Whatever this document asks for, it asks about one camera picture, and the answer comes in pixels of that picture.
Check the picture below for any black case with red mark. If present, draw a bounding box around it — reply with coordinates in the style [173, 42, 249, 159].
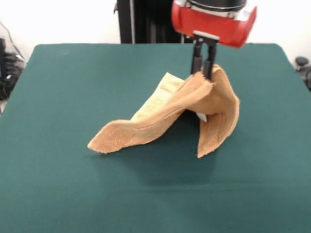
[0, 37, 6, 80]

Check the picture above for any dark green table cloth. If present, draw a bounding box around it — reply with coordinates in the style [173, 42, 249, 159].
[0, 43, 311, 233]

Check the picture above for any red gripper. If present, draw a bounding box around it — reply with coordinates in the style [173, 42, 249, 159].
[171, 0, 258, 81]

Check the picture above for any thin grey wall cable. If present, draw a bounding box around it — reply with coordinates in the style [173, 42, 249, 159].
[0, 20, 25, 60]

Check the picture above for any black round chair part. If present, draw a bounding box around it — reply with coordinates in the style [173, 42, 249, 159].
[295, 56, 311, 92]

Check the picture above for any black bag pile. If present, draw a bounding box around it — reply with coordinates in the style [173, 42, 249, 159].
[0, 52, 26, 100]

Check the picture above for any tan terry towel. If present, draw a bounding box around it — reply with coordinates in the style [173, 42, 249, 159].
[87, 63, 241, 159]

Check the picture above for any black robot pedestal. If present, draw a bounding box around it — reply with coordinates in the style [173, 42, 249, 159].
[113, 0, 195, 44]

